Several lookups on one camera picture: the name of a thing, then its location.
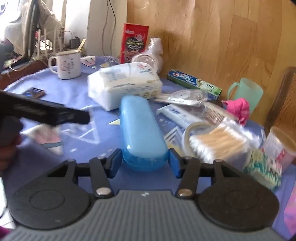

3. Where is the blue plastic glasses case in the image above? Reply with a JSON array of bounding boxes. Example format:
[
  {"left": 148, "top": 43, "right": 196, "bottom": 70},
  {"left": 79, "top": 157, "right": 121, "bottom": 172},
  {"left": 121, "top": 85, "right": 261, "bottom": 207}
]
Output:
[{"left": 120, "top": 95, "right": 168, "bottom": 171}]

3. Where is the white barcode wipes packet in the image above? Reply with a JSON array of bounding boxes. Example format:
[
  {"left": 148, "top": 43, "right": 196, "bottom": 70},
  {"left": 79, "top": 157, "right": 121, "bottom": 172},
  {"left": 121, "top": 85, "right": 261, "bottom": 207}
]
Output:
[{"left": 156, "top": 104, "right": 208, "bottom": 129}]

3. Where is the cotton swab bag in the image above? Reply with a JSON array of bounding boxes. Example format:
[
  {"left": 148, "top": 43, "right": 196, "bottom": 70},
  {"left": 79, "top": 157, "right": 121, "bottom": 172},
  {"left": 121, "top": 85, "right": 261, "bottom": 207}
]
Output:
[{"left": 182, "top": 119, "right": 261, "bottom": 164}]

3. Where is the green patterned tissue packet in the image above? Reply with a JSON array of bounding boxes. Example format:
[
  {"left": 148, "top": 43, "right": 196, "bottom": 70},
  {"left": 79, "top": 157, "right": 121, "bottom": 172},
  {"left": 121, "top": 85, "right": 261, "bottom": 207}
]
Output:
[{"left": 243, "top": 149, "right": 282, "bottom": 190}]

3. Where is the pink fluffy cloth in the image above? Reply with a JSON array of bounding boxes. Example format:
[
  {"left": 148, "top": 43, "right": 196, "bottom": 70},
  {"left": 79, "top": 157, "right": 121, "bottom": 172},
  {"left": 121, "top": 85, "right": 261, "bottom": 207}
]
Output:
[{"left": 222, "top": 98, "right": 250, "bottom": 126}]

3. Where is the person left hand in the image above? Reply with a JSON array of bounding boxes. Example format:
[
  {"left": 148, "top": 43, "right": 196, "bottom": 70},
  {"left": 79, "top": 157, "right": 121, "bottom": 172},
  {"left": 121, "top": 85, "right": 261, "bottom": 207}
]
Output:
[{"left": 0, "top": 135, "right": 22, "bottom": 171}]

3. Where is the small dark card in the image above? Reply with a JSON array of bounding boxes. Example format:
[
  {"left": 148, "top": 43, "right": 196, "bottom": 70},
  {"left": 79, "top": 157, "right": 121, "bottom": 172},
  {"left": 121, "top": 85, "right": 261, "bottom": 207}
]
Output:
[{"left": 21, "top": 87, "right": 46, "bottom": 99}]

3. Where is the silver foil packet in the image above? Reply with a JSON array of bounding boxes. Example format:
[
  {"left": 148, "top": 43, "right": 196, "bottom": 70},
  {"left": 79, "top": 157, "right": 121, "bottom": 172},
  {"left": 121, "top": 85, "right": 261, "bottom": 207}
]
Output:
[{"left": 204, "top": 102, "right": 238, "bottom": 125}]

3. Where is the white enamel mug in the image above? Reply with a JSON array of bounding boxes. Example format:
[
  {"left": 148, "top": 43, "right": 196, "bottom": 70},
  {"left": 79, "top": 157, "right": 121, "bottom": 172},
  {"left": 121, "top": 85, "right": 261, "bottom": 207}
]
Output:
[{"left": 48, "top": 50, "right": 81, "bottom": 80}]

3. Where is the white tissue pack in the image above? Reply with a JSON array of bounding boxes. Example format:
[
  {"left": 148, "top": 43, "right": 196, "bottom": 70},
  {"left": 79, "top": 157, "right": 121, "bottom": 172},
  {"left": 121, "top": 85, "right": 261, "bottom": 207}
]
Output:
[{"left": 87, "top": 62, "right": 163, "bottom": 111}]

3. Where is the toothpaste box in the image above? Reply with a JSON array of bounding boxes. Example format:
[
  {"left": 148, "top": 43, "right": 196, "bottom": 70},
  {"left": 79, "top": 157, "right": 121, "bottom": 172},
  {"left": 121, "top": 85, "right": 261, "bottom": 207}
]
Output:
[{"left": 166, "top": 70, "right": 222, "bottom": 100}]

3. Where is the teal plastic mug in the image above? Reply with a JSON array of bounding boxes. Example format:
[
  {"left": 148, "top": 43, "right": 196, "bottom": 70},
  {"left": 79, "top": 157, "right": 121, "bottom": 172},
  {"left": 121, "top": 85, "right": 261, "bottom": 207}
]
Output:
[{"left": 227, "top": 78, "right": 264, "bottom": 113}]

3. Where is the round paper tub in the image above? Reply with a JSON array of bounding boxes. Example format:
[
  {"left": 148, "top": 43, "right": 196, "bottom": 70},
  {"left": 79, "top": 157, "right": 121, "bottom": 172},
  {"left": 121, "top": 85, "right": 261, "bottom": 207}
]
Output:
[{"left": 262, "top": 126, "right": 295, "bottom": 173}]

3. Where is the stack of plastic cups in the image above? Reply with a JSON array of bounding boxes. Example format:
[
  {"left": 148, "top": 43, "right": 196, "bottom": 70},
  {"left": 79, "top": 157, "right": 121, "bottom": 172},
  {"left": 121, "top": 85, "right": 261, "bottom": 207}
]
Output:
[{"left": 132, "top": 38, "right": 163, "bottom": 74}]

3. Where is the brown woven chair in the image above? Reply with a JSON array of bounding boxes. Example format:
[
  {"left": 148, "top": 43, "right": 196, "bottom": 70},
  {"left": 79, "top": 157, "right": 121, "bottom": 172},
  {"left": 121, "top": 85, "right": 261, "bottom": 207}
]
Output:
[{"left": 263, "top": 66, "right": 295, "bottom": 135}]

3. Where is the red cereal box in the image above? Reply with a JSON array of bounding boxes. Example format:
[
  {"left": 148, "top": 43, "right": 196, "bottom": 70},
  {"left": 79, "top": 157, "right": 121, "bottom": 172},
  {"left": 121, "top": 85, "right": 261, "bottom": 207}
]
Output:
[{"left": 119, "top": 23, "right": 149, "bottom": 64}]

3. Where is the black wall cable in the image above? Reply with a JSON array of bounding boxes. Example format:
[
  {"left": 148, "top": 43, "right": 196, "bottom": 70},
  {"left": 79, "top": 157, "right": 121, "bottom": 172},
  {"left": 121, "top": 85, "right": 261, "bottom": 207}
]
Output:
[{"left": 101, "top": 0, "right": 117, "bottom": 57}]

